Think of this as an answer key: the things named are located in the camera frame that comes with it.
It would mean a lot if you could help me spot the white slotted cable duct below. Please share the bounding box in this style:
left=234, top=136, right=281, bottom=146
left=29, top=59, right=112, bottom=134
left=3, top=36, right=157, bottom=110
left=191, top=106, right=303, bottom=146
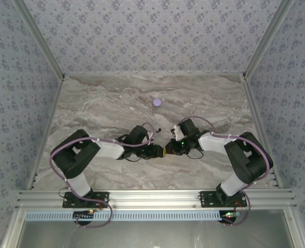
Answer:
left=25, top=211, right=222, bottom=222

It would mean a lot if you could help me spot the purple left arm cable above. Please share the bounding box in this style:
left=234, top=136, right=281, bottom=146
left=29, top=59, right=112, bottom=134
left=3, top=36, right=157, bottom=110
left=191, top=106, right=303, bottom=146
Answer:
left=48, top=122, right=156, bottom=229

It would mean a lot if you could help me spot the aluminium side rail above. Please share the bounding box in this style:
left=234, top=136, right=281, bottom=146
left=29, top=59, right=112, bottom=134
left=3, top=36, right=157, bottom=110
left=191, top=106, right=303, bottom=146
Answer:
left=241, top=74, right=283, bottom=189
left=27, top=74, right=67, bottom=191

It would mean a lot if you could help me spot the small control board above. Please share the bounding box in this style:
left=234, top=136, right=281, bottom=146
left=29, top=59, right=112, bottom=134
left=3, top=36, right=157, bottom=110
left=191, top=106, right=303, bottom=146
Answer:
left=73, top=209, right=96, bottom=226
left=219, top=210, right=242, bottom=225

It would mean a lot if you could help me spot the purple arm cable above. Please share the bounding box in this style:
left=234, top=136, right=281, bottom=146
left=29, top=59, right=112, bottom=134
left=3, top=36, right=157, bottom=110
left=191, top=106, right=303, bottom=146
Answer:
left=178, top=115, right=275, bottom=228
left=48, top=122, right=156, bottom=229

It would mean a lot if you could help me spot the grey metal panel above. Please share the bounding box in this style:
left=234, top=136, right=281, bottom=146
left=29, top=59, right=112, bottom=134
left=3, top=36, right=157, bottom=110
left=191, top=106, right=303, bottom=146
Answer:
left=2, top=209, right=305, bottom=248

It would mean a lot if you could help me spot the long aluminium base rail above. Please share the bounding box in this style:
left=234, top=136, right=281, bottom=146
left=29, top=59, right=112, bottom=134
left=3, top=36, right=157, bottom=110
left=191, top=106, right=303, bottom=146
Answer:
left=14, top=188, right=298, bottom=210

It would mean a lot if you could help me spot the aluminium corner post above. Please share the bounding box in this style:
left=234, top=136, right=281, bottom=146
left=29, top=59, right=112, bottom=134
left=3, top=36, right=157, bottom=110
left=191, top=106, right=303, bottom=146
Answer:
left=242, top=0, right=296, bottom=80

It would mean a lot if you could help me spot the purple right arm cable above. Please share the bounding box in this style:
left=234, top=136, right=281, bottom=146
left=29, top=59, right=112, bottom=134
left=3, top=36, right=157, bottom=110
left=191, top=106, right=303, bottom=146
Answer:
left=178, top=115, right=275, bottom=228

